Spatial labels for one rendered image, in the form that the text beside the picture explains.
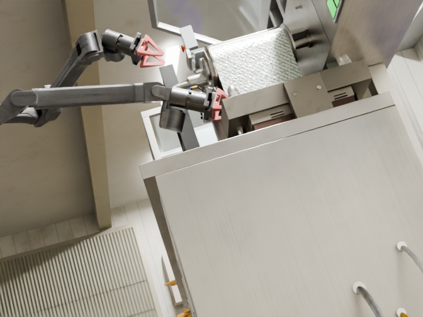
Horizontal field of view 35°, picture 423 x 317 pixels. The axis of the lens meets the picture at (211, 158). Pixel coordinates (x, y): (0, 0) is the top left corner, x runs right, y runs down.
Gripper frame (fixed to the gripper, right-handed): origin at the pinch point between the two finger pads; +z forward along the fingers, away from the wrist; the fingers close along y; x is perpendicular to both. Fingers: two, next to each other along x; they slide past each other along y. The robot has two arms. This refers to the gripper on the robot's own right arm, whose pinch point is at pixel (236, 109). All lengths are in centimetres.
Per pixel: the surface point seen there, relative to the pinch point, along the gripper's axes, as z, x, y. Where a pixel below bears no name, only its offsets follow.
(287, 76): 12.5, 13.6, 0.3
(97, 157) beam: -176, 147, -558
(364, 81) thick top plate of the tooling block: 32.6, 7.2, 19.0
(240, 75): -1.2, 11.0, 0.3
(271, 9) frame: 2, 60, -39
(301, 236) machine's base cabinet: 23, -39, 26
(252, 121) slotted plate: 5.7, -10.6, 19.0
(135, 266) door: -147, 80, -863
